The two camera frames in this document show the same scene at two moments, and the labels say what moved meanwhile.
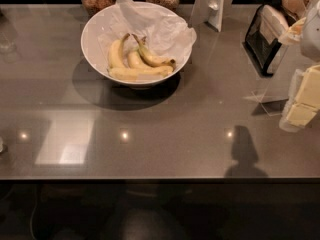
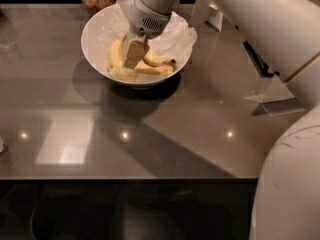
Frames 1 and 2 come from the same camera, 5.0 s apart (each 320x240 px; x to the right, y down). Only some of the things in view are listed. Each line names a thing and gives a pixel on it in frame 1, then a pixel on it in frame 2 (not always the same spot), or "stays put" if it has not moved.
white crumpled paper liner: [162, 32] stays put
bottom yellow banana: [133, 74] stays put
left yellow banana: [116, 56] stays put
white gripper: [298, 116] -> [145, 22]
